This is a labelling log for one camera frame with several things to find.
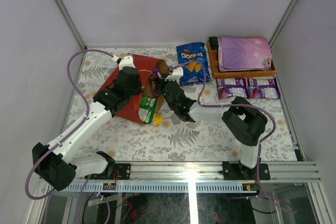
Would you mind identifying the green snack packet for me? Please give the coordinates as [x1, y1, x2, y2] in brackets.
[138, 95, 157, 124]

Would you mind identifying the yellow snack packet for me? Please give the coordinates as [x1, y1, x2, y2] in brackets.
[152, 114, 163, 126]

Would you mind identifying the blue Doritos chip bag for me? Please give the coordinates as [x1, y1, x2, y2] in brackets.
[176, 42, 212, 86]

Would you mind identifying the purple snack packet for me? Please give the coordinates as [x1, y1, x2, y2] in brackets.
[247, 78, 281, 100]
[216, 78, 249, 99]

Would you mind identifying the purple Fox's berries candy bag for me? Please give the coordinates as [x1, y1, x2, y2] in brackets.
[152, 67, 161, 79]

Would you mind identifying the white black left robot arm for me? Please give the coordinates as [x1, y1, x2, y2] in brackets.
[32, 66, 142, 191]

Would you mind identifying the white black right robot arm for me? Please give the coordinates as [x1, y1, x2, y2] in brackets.
[154, 77, 267, 179]

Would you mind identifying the orange wooden tray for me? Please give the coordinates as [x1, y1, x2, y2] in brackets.
[206, 40, 277, 79]

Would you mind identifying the black object in tray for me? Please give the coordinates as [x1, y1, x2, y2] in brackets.
[208, 37, 218, 50]

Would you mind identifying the purple snowflake cloth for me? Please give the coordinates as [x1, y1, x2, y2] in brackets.
[217, 37, 272, 72]

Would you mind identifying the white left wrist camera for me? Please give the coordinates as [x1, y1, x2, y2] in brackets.
[112, 54, 135, 71]

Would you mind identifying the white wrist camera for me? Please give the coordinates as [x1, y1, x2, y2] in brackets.
[164, 66, 183, 81]
[112, 54, 135, 71]

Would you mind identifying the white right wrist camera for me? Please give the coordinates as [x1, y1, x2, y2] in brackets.
[164, 66, 183, 81]

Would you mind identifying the aluminium front rail frame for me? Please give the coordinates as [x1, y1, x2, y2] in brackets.
[33, 161, 335, 223]

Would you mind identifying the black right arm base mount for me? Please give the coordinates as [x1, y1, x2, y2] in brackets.
[222, 162, 270, 180]

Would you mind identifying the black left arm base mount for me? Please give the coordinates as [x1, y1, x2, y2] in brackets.
[90, 163, 131, 181]

